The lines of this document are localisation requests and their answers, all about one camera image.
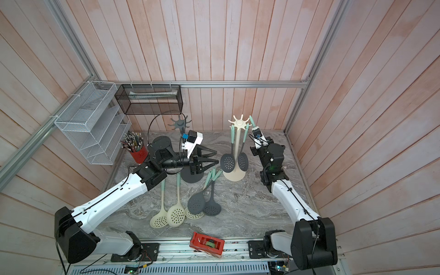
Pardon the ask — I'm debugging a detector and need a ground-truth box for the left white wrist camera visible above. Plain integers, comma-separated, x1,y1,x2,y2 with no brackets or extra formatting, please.
181,130,204,159

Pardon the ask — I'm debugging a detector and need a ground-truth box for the white wire mesh shelf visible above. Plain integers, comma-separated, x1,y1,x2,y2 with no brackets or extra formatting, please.
55,81,131,165

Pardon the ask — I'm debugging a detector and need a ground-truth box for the cream utensil rack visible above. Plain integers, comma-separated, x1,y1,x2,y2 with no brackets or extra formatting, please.
223,114,250,182

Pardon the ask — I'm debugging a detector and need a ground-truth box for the grey skimmer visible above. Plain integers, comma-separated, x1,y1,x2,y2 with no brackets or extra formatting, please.
203,167,222,216
237,124,249,172
220,125,236,173
249,116,256,128

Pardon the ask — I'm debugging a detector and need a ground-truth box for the red pencil cup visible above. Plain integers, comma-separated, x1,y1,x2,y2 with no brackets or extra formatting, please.
120,131,149,164

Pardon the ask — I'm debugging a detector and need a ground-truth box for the red tape dispenser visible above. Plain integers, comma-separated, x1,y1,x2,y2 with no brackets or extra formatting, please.
190,232,225,258

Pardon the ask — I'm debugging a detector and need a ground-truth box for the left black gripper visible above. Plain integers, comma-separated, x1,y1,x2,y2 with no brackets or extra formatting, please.
160,144,219,175

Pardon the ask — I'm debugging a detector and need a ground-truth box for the grey solid spoon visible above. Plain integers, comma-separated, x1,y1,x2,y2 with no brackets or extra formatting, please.
187,169,222,215

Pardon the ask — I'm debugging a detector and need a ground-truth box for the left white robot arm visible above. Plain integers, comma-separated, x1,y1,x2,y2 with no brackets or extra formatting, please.
55,131,219,264

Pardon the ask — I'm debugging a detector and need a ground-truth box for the dark grey utensil rack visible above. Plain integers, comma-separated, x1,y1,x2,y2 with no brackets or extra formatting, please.
171,114,204,183

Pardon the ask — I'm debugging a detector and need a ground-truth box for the aluminium frame rail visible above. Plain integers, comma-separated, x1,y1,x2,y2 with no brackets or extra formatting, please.
110,80,308,88

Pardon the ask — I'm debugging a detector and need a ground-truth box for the cream skimmer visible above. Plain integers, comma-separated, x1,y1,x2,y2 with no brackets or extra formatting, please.
167,173,186,228
184,207,205,220
150,180,168,228

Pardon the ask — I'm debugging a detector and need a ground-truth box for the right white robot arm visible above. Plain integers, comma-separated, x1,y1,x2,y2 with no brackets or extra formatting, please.
251,139,338,270

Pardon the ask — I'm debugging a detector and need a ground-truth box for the black mesh wall basket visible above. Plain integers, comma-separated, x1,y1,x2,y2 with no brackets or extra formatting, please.
115,84,183,115

